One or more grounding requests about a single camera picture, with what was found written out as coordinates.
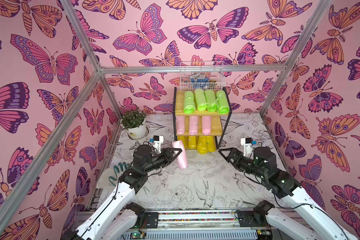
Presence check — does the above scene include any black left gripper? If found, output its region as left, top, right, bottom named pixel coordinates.
left=142, top=148, right=181, bottom=175

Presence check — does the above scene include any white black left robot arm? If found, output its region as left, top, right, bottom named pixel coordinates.
left=61, top=145, right=184, bottom=240

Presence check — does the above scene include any pink roll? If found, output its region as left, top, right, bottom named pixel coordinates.
left=176, top=116, right=186, bottom=135
left=202, top=116, right=212, bottom=136
left=189, top=116, right=199, bottom=136
left=172, top=140, right=189, bottom=170

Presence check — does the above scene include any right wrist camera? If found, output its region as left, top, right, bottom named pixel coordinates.
left=241, top=138, right=257, bottom=158

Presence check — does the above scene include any potted green plant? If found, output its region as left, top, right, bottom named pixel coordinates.
left=121, top=110, right=148, bottom=140

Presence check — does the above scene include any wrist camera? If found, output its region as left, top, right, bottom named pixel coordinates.
left=149, top=135, right=164, bottom=154
left=241, top=138, right=257, bottom=158

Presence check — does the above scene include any white wire basket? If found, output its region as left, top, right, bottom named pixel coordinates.
left=179, top=61, right=226, bottom=91

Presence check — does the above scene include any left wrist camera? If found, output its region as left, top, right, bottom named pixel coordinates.
left=149, top=135, right=164, bottom=154

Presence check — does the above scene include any white green work glove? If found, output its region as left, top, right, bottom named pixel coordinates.
left=96, top=162, right=130, bottom=191

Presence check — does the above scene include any yellow roll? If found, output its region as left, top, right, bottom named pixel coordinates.
left=177, top=136, right=187, bottom=148
left=188, top=136, right=197, bottom=150
left=197, top=136, right=208, bottom=155
left=206, top=136, right=216, bottom=153

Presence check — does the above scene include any green roll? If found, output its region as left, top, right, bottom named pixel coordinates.
left=216, top=90, right=230, bottom=114
left=183, top=91, right=196, bottom=114
left=205, top=90, right=218, bottom=113
left=194, top=89, right=208, bottom=111

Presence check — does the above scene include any wooden three-tier shelf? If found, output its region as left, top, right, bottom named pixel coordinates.
left=172, top=87, right=233, bottom=150

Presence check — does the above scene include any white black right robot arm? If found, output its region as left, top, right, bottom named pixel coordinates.
left=219, top=147, right=356, bottom=240

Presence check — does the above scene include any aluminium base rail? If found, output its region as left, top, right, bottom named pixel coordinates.
left=68, top=206, right=325, bottom=240

